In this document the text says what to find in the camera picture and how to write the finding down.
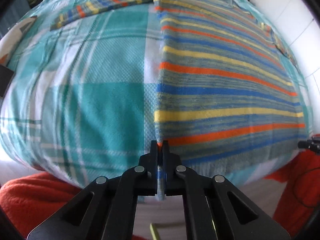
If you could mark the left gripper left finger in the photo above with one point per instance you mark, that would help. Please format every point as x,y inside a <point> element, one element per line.
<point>106,208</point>

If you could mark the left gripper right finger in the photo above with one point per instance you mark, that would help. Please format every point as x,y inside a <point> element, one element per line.
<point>213,207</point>

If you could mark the striped knit sweater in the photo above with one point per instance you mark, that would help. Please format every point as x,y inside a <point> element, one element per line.
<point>205,75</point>

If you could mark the orange fleece clothing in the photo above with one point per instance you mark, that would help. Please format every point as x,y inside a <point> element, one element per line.
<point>30,200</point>

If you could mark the green object on floor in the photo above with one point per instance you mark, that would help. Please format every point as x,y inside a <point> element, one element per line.
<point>154,232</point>

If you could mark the teal checked bed cover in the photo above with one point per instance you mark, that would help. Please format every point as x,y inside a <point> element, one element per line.
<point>40,63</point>

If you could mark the white wardrobe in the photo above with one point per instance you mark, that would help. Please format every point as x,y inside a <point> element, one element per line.
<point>301,32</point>

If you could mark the black smartphone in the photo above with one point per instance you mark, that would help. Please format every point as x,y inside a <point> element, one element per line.
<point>6,76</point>

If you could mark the white patterned pillow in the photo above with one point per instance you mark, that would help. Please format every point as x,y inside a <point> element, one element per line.
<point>13,37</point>

